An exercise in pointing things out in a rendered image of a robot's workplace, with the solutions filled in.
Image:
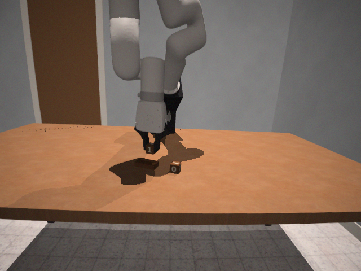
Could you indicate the brown number cube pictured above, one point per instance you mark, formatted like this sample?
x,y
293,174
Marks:
x,y
175,167
150,148

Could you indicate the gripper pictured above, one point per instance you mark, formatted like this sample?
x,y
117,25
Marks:
x,y
149,119

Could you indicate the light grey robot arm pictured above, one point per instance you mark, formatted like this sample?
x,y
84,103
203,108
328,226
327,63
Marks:
x,y
157,75

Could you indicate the brown wooden tray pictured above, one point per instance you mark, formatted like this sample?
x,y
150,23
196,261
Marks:
x,y
146,163

